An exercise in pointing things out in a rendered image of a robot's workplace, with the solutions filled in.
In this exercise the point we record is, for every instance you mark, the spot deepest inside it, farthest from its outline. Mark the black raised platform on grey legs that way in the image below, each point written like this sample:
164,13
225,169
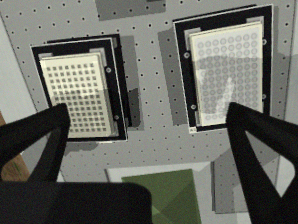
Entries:
112,59

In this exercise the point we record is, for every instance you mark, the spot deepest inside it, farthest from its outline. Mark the white multi-well plate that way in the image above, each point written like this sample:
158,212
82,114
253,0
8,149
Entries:
227,66

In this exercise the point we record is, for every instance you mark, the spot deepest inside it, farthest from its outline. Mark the black rectangular frame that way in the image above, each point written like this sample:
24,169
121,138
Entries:
219,19

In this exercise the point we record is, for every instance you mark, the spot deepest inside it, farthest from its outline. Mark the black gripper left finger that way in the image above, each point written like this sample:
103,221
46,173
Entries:
17,136

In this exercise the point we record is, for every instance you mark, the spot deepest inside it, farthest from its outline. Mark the grey perforated base plate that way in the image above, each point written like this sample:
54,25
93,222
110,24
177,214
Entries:
159,134

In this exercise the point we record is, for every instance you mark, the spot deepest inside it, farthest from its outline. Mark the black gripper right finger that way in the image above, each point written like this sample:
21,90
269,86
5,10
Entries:
264,204

